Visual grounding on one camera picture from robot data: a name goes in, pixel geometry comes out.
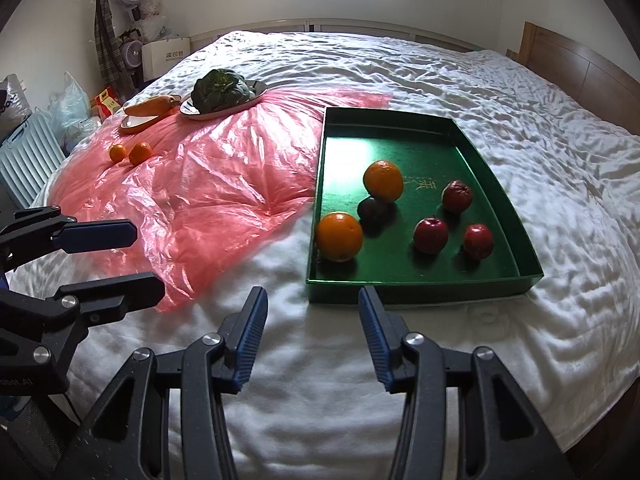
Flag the orange carrot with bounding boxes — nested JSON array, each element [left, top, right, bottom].
[[124, 94, 181, 117]]

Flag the grey plastic bag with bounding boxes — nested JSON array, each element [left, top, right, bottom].
[[0, 74, 32, 141]]

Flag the lower purple fan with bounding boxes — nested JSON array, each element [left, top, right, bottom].
[[120, 40, 143, 70]]

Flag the orange-rimmed oval dish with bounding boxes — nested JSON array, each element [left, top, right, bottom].
[[118, 110, 171, 136]]

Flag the wooden headboard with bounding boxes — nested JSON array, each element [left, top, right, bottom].
[[506, 22, 640, 136]]

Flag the light blue suitcase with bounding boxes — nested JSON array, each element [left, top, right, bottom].
[[1, 110, 65, 208]]

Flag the mandarin orange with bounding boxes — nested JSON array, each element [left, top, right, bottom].
[[128, 142, 153, 166]]

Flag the dark green leafy vegetable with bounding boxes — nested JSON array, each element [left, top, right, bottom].
[[191, 68, 253, 113]]

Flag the translucent blue plastic bag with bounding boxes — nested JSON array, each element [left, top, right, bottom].
[[47, 72, 101, 154]]

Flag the red apple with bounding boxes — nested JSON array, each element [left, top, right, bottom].
[[463, 223, 495, 260], [412, 217, 449, 255]]

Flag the red apple back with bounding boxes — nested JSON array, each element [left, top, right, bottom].
[[463, 223, 495, 260]]

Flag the plaid scarf on rack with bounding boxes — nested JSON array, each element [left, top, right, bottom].
[[94, 0, 136, 104]]

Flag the dark purple plum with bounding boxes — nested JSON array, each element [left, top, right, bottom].
[[357, 196, 388, 226]]

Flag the white cardboard box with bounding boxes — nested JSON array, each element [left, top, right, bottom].
[[142, 37, 191, 81]]

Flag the black-rimmed white plate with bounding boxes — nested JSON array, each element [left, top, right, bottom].
[[179, 80, 268, 122]]

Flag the ribbed red tomato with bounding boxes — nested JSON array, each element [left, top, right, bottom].
[[442, 180, 473, 214]]

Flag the green shallow tray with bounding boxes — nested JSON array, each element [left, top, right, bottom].
[[306, 107, 544, 304]]

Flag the pink plastic sheet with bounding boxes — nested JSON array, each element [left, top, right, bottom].
[[47, 87, 390, 312]]

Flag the red yellow snack box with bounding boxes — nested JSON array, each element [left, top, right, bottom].
[[90, 86, 122, 120]]

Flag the small orange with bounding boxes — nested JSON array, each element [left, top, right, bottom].
[[108, 144, 128, 164]]

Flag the large mandarin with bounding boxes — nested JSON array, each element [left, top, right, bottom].
[[362, 160, 404, 203]]

